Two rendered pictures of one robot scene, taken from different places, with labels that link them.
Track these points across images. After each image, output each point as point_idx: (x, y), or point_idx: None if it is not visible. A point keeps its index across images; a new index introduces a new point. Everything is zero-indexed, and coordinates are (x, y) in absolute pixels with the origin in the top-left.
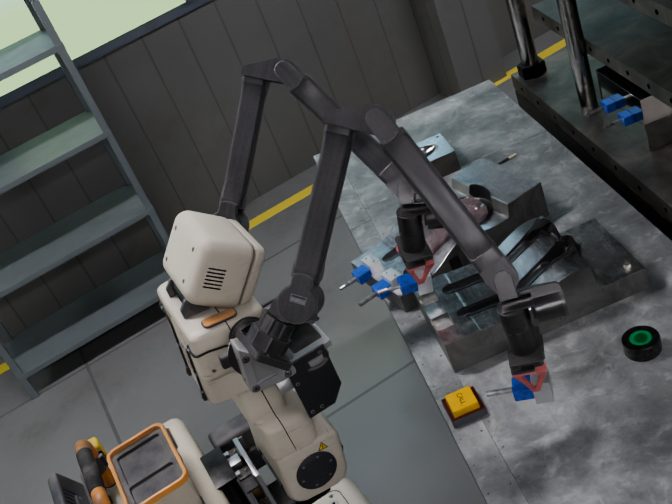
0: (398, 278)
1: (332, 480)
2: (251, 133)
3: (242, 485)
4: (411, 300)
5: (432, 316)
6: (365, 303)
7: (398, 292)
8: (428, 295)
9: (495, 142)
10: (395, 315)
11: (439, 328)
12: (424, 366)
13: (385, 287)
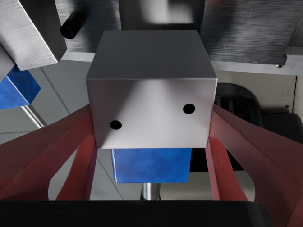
0: (130, 181)
1: None
2: None
3: None
4: (56, 22)
5: (273, 53)
6: (46, 122)
7: (36, 59)
8: (124, 10)
9: None
10: (75, 56)
11: (296, 30)
12: (289, 65)
13: (14, 88)
